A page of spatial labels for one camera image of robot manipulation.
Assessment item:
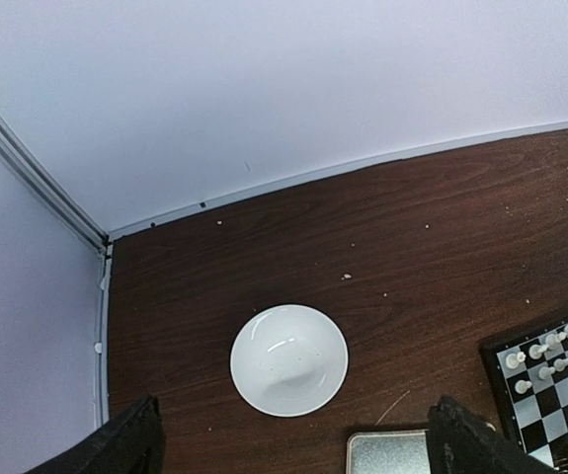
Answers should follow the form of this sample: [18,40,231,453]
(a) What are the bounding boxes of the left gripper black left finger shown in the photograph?
[30,395,166,474]

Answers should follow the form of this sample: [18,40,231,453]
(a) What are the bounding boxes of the left aluminium frame post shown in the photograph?
[0,73,113,253]

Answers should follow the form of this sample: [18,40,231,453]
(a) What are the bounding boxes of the white pawn two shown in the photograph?
[538,366,556,380]

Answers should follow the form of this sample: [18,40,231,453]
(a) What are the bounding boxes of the white rook far left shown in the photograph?
[505,351,527,370]

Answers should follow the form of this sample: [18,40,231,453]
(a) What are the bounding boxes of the white pawn one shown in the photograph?
[514,380,532,395]

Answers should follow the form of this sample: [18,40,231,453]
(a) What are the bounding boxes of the white pawn three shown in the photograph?
[551,358,568,373]

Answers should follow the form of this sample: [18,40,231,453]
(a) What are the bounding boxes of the white bowl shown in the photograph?
[229,304,350,418]

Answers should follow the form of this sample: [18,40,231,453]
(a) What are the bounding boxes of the white knight left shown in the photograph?
[528,344,550,360]

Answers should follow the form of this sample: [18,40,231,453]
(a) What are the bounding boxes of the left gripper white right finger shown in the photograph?
[426,395,556,474]

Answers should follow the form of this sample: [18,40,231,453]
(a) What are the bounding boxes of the wooden tray with mirror base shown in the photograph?
[346,430,431,474]

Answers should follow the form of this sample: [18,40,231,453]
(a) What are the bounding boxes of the black and grey chessboard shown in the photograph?
[480,314,568,473]

